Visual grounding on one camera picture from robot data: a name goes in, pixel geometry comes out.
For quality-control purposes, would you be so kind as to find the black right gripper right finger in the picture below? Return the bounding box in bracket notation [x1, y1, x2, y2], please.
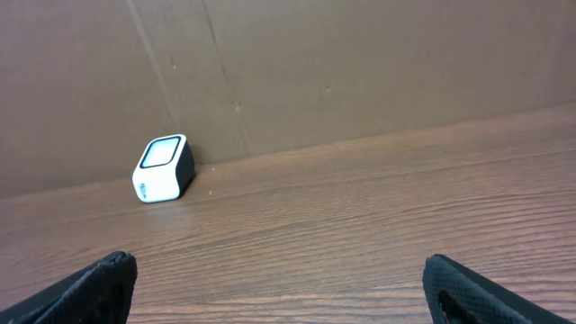
[422, 254, 572, 324]

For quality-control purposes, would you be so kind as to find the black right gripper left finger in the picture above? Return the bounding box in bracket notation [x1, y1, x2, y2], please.
[1, 251, 138, 324]

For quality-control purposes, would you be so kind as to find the white barcode scanner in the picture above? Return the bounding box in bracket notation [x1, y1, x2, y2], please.
[131, 134, 195, 203]

